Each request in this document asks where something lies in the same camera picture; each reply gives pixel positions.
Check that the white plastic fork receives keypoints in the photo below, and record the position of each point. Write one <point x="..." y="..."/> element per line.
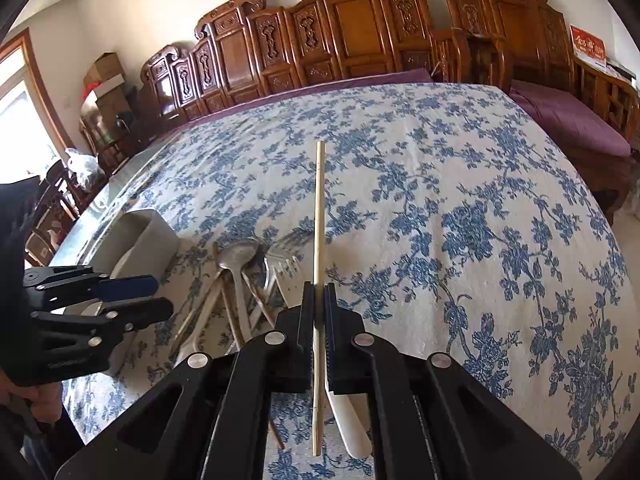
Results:
<point x="295" y="282"/>

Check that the white plastic bag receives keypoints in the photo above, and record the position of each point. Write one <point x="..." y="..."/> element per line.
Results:
<point x="82" y="165"/>

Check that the purple sofa cushion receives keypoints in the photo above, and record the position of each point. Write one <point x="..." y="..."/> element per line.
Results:
<point x="350" y="84"/>

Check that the carved wooden armchair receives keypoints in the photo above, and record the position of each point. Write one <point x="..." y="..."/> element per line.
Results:
<point x="505" y="20"/>

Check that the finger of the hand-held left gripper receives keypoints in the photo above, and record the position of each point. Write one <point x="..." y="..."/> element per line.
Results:
<point x="127" y="287"/>
<point x="145" y="312"/>

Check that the wooden framed window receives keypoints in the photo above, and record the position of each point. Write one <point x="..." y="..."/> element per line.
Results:
<point x="25" y="100"/>

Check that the dark wooden chair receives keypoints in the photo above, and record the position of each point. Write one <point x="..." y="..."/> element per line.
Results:
<point x="55" y="210"/>

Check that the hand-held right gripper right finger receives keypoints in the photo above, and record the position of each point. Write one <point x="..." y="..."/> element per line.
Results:
<point x="330" y="320"/>

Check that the white utensil holder box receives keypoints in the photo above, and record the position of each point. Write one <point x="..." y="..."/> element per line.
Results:
<point x="145" y="240"/>

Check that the carved wooden sofa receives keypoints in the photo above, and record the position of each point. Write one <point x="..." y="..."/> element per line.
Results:
<point x="350" y="25"/>

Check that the person's left hand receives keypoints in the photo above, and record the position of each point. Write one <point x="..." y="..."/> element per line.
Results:
<point x="35" y="400"/>

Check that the dark brown chopstick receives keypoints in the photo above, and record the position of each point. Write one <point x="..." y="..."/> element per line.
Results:
<point x="227" y="290"/>

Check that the stack of cardboard boxes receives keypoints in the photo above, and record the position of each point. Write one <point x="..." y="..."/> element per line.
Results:
<point x="105" y="80"/>

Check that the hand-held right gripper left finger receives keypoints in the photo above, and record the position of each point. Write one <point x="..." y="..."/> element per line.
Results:
<point x="309" y="310"/>

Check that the red box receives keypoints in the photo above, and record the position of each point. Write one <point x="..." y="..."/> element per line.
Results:
<point x="589" y="45"/>

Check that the purple armchair cushion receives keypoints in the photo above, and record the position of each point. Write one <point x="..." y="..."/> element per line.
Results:
<point x="575" y="125"/>

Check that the metal fork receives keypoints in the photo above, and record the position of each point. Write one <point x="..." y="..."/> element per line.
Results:
<point x="272" y="275"/>

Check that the blue floral tablecloth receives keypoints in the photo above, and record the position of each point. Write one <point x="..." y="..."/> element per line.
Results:
<point x="450" y="240"/>

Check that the metal spoon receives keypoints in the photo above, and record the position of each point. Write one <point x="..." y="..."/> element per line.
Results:
<point x="240" y="257"/>

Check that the light wooden chopstick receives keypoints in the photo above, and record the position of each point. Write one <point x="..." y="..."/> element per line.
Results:
<point x="318" y="210"/>

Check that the spiral patterned chopstick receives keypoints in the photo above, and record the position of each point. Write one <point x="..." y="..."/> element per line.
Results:
<point x="257" y="297"/>

